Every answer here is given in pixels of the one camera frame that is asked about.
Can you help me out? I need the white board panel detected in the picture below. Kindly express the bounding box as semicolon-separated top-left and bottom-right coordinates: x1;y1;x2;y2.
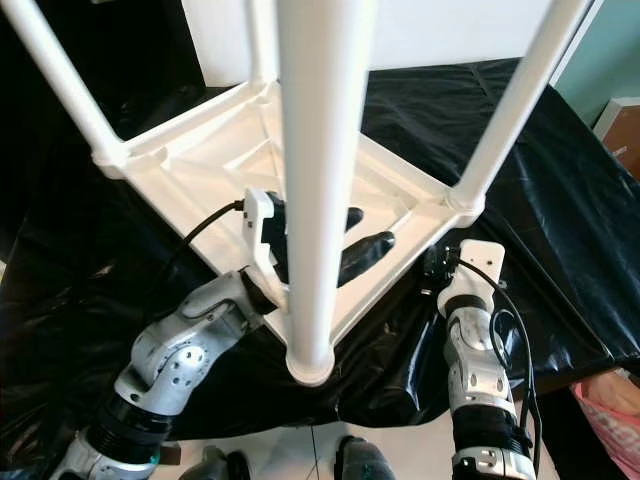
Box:
180;0;561;89

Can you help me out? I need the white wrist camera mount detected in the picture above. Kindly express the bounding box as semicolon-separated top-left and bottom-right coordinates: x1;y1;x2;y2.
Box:
438;240;506;319
242;188;286;311

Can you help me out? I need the white plastic table leg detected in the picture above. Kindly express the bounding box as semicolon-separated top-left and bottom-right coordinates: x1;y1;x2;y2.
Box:
275;0;383;387
250;0;281;91
448;0;596;223
3;0;129;169

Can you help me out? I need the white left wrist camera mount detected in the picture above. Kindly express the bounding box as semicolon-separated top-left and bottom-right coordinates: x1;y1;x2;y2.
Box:
242;188;286;311

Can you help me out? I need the grey robot left foot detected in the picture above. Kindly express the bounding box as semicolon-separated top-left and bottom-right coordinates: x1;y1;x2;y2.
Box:
205;447;251;480

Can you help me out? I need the black plastic table cover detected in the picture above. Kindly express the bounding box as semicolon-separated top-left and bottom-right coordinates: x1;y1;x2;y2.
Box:
0;58;640;476

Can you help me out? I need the grey robot foot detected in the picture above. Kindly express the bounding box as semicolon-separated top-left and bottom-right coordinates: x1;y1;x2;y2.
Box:
205;447;251;480
335;437;396;480

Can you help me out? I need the white brown cabinet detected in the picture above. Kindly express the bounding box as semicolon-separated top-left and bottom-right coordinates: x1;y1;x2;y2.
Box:
592;97;640;181

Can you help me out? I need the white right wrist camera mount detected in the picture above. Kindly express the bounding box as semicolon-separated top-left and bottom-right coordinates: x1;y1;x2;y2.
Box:
438;240;506;319

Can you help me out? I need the grey robot right foot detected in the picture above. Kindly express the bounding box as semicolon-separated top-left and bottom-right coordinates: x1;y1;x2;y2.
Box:
335;437;396;480

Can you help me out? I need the red plastic bag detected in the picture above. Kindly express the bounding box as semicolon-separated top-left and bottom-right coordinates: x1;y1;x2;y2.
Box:
570;370;640;480

